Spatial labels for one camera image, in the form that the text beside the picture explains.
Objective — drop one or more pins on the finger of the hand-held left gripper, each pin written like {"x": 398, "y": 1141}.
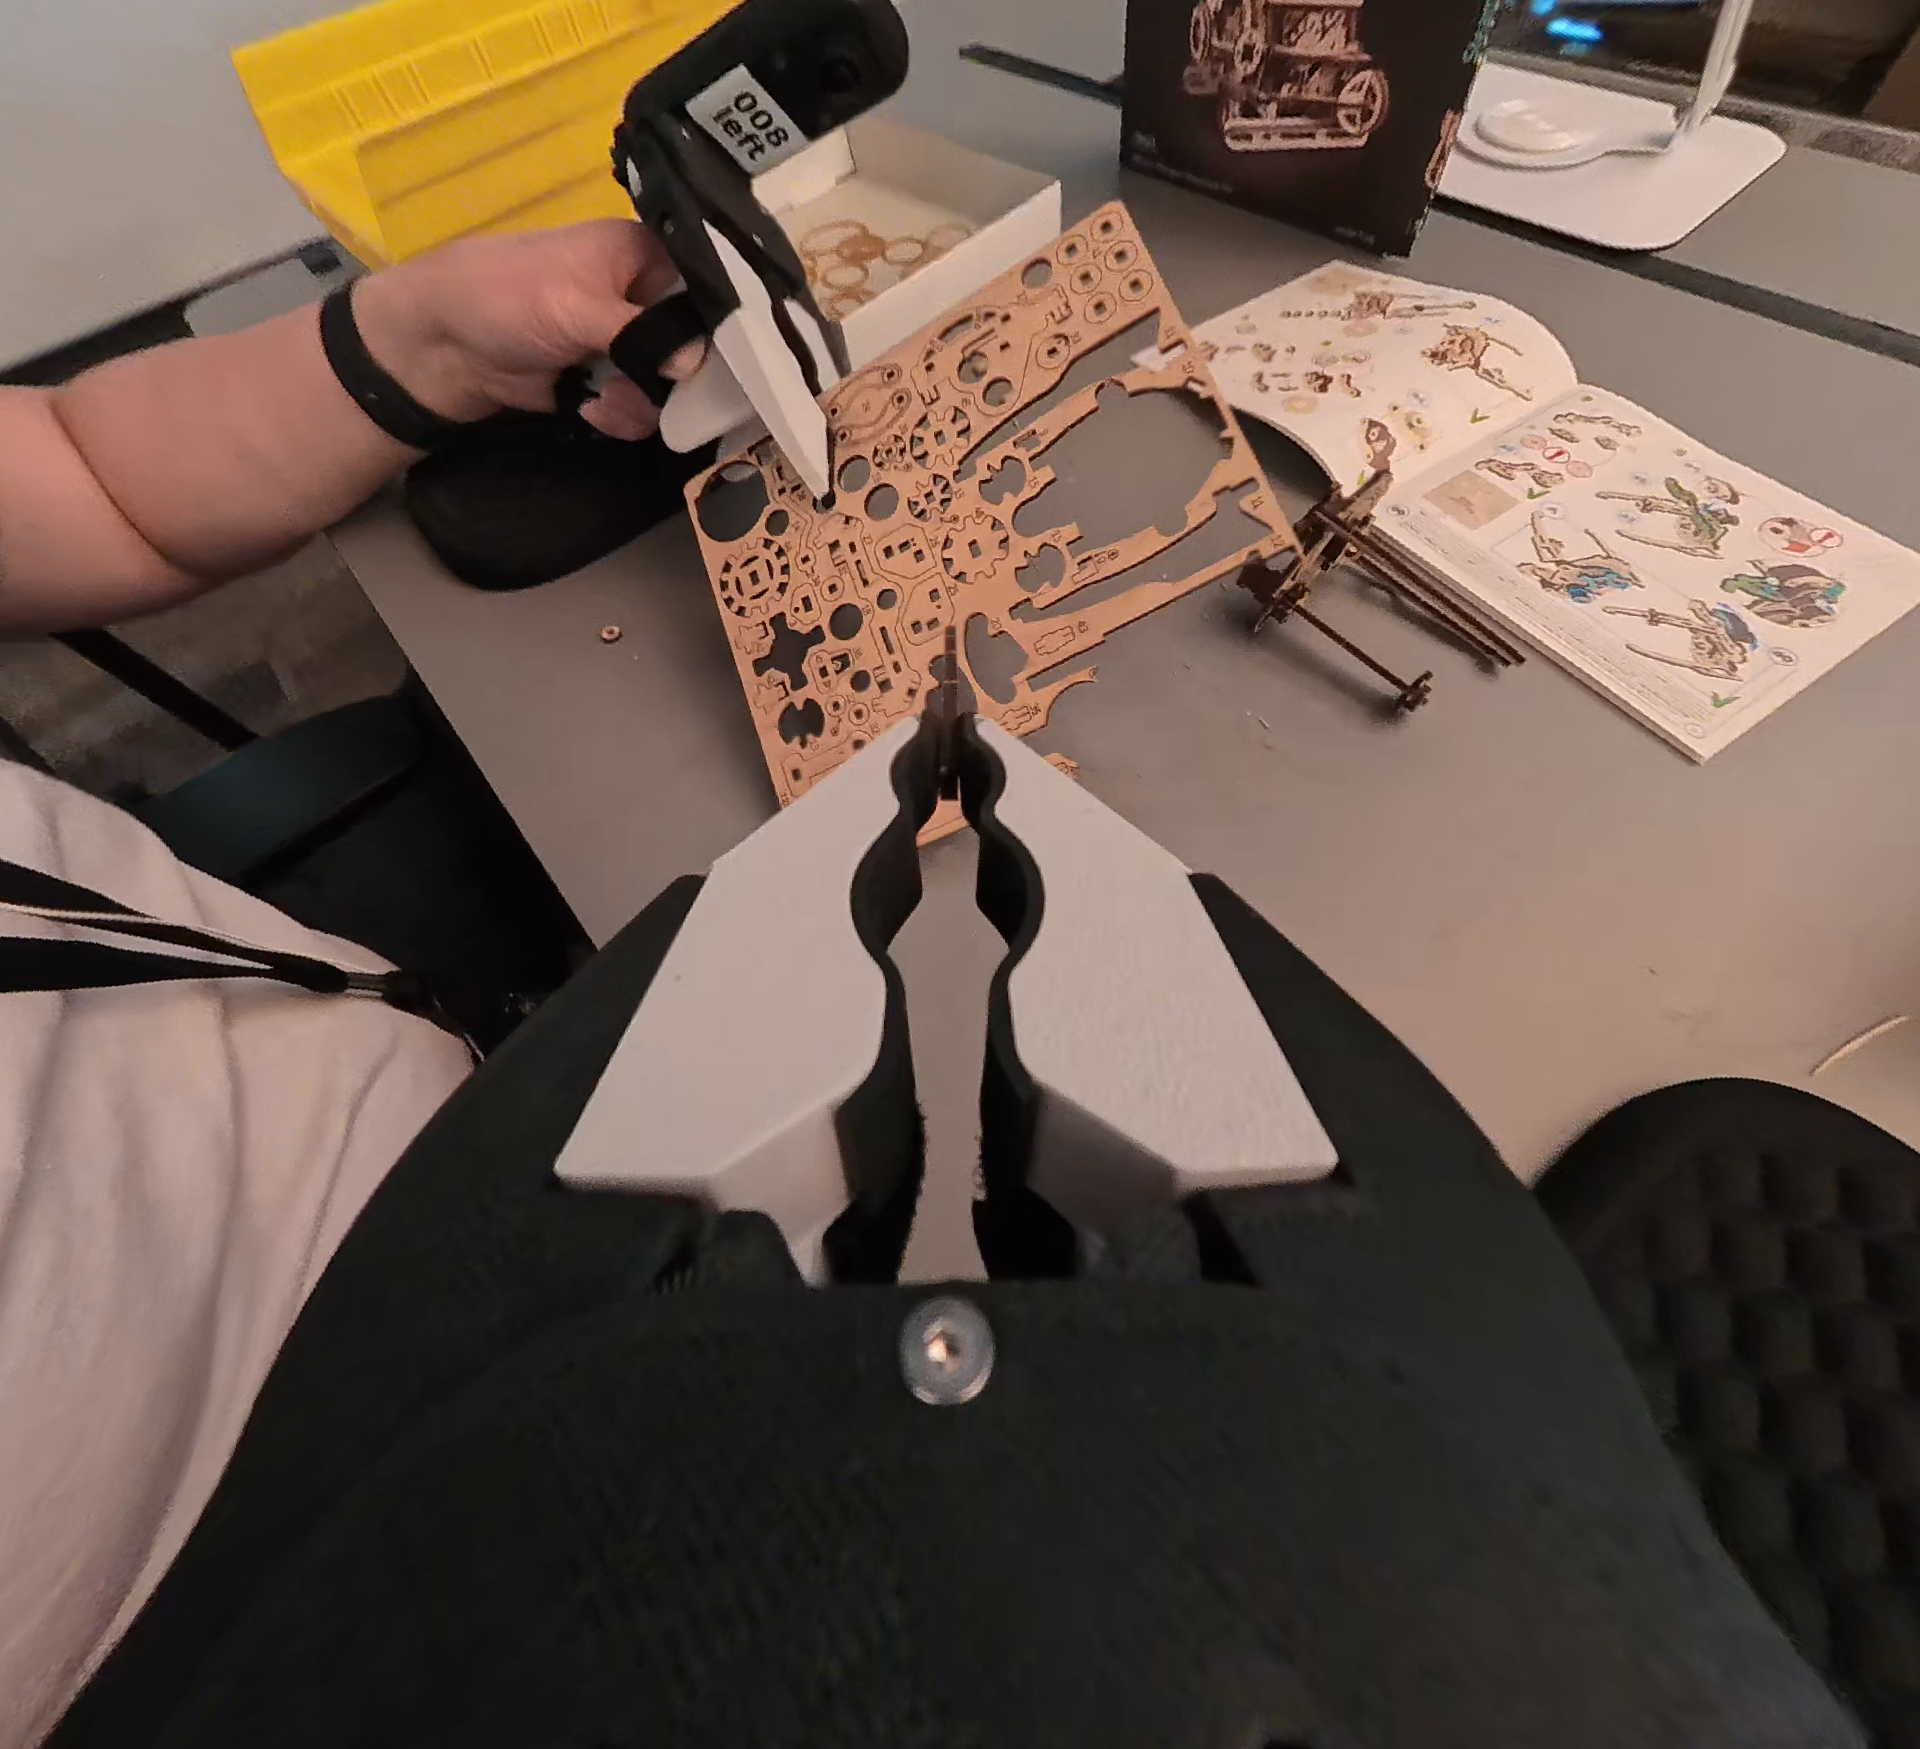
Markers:
{"x": 824, "y": 339}
{"x": 761, "y": 370}

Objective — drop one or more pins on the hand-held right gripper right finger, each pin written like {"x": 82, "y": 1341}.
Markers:
{"x": 1154, "y": 1030}

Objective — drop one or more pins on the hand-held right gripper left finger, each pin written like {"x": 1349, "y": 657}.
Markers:
{"x": 719, "y": 1030}

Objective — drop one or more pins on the laser-cut wooden parts sheet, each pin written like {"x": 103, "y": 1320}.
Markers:
{"x": 1110, "y": 578}

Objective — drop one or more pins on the small dark wooden model part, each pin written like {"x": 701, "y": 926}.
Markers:
{"x": 947, "y": 708}

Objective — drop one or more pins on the person's left forearm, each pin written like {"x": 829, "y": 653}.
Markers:
{"x": 150, "y": 490}

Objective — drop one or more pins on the partly built wooden model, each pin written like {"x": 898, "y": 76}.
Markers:
{"x": 1335, "y": 549}

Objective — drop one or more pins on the black model kit box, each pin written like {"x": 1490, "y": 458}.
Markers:
{"x": 1305, "y": 25}

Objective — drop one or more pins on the person's left hand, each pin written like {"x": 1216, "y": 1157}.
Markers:
{"x": 495, "y": 324}

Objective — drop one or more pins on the white cardboard box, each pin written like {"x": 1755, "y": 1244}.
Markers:
{"x": 976, "y": 242}

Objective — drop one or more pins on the black pouch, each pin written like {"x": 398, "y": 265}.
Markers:
{"x": 525, "y": 518}

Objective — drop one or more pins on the yellow plastic bin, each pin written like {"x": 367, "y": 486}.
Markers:
{"x": 480, "y": 85}

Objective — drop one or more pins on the black wristband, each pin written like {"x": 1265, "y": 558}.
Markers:
{"x": 367, "y": 370}

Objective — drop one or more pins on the person's white shirt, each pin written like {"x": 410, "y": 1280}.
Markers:
{"x": 150, "y": 1253}

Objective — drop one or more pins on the black mesh chair cushion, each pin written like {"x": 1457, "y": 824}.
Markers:
{"x": 1755, "y": 1328}

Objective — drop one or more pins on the open instruction booklet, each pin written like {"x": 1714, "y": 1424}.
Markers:
{"x": 1575, "y": 490}

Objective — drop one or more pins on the pale wood sliver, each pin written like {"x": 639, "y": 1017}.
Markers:
{"x": 1860, "y": 1047}

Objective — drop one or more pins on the white desk stand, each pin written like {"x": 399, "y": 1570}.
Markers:
{"x": 1635, "y": 182}

